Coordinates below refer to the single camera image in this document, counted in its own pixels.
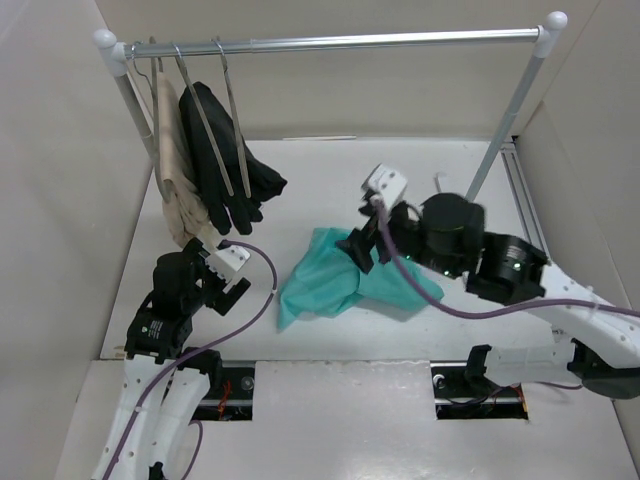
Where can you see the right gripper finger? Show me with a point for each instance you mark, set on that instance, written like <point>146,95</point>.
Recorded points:
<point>358,245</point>
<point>370,207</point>

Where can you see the beige hanging garment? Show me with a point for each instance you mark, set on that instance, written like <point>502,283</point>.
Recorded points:
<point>183,210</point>

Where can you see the metal hanger with beige garment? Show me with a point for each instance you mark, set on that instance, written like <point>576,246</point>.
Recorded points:
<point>152,82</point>

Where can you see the metal clothes hanger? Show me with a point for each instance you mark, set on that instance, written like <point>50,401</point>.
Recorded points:
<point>239,140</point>

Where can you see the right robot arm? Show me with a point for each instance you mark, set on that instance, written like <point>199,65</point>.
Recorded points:
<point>596,344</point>

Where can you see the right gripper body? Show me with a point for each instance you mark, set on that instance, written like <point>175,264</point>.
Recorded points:
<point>407,233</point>

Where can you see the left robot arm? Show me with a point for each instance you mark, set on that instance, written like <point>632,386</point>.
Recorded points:
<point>164,380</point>

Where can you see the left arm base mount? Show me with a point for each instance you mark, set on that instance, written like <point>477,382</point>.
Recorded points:
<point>232,400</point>

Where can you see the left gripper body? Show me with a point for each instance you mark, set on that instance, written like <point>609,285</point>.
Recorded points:
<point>194,297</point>

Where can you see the black hanging garment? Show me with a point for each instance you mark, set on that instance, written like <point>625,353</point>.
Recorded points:
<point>226,213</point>

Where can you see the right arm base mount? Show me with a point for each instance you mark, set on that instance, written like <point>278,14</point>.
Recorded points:
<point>462,392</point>

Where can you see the white and chrome clothes rack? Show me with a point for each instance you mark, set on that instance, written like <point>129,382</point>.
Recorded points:
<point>116,56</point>

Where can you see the teal t shirt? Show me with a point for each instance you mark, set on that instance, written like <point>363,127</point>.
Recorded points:
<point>326,283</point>

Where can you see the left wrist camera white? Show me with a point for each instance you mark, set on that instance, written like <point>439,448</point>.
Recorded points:
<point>227,263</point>

